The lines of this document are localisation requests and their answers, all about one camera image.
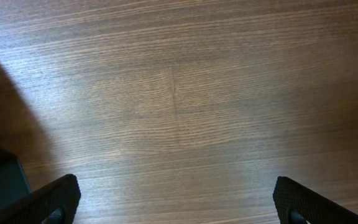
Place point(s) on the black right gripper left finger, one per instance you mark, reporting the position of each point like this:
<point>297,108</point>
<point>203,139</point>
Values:
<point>55,202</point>

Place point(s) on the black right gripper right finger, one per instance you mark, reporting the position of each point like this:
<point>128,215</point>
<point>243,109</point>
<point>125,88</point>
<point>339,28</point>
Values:
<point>296,203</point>

